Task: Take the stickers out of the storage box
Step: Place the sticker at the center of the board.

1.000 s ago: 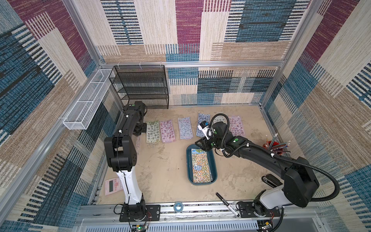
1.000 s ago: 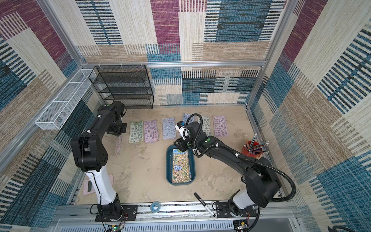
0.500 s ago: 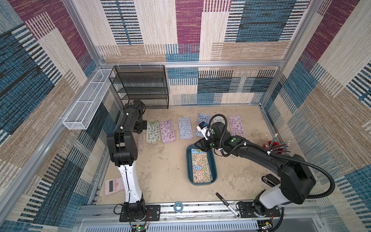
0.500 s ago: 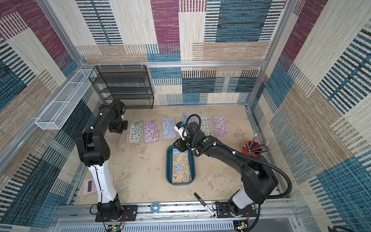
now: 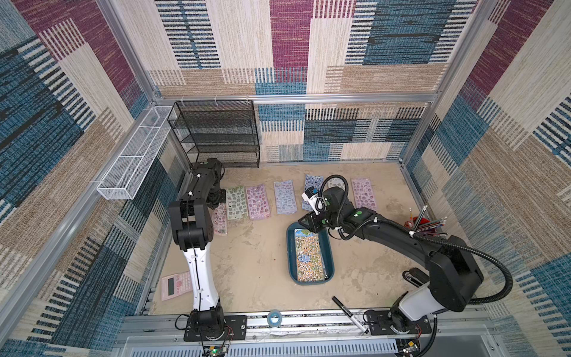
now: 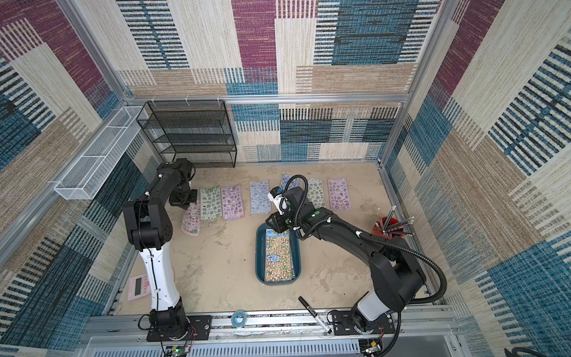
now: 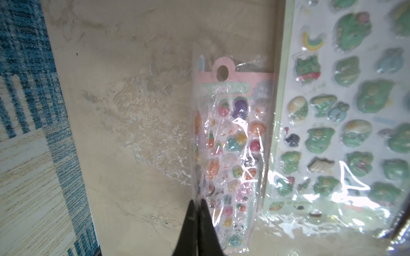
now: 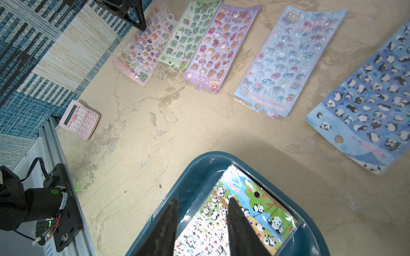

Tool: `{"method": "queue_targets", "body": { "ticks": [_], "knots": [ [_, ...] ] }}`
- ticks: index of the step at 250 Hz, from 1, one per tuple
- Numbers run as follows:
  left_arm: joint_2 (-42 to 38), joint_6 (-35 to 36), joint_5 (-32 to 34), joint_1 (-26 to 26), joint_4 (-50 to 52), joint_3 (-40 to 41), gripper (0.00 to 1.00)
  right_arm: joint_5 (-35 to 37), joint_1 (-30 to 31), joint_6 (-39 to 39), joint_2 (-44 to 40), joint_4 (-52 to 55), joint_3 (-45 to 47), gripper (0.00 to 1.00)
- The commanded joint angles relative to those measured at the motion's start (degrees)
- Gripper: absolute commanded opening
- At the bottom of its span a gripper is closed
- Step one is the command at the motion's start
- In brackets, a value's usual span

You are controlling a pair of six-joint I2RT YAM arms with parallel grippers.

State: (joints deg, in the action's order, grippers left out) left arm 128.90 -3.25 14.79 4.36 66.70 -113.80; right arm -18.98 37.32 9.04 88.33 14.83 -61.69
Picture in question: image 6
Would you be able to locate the teal plastic storage box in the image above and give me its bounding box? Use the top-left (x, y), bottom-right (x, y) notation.
top-left (255, 223), bottom-right (301, 286)

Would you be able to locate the light blue sticker sheet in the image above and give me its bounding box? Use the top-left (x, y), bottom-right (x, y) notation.
top-left (250, 180), bottom-right (272, 215)

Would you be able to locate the pink pastel sticker sheet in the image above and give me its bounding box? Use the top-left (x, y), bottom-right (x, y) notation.
top-left (181, 203), bottom-right (200, 236)

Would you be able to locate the penguin sticker sheet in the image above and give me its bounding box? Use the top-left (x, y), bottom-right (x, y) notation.
top-left (280, 174), bottom-right (300, 192)

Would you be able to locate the white green frog sticker sheet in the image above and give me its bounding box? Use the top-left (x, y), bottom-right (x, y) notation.
top-left (307, 178), bottom-right (325, 208)

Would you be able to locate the pink purple sticker sheet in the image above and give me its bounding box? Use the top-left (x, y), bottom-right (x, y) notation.
top-left (221, 184), bottom-right (245, 220)

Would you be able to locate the lilac character sticker sheet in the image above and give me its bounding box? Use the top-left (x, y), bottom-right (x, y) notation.
top-left (328, 178), bottom-right (352, 211)

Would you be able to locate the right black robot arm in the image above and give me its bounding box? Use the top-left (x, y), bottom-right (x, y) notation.
top-left (266, 187), bottom-right (426, 333)

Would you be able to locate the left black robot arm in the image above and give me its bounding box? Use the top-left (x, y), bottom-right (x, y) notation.
top-left (123, 159), bottom-right (196, 341)

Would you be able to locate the pink calculator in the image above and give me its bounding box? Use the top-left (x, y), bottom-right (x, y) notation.
top-left (127, 275), bottom-right (151, 301)

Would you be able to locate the blue tape roll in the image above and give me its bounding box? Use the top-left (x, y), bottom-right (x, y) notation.
top-left (230, 310), bottom-right (248, 329)

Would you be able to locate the red pencil cup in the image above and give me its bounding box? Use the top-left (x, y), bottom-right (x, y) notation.
top-left (373, 205), bottom-right (414, 243)

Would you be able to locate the black marker pen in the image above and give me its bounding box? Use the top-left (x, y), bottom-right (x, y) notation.
top-left (298, 296), bottom-right (332, 335)

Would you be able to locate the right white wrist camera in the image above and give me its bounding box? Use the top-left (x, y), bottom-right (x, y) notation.
top-left (268, 187), bottom-right (289, 215)

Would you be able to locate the black wire mesh shelf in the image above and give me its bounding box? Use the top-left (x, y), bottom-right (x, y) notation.
top-left (136, 100), bottom-right (237, 168)

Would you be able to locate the white wire mesh basket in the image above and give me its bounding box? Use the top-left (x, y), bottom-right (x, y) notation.
top-left (54, 107), bottom-right (142, 200)

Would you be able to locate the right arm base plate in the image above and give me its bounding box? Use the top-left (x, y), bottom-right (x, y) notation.
top-left (327, 309), bottom-right (396, 336)

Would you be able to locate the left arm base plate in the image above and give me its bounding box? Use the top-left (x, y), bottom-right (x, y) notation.
top-left (147, 315), bottom-right (213, 342)

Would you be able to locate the white cable duct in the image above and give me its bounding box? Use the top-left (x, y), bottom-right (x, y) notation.
top-left (85, 339), bottom-right (361, 357)

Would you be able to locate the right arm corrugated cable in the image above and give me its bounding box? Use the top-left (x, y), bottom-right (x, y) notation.
top-left (282, 173), bottom-right (448, 357)

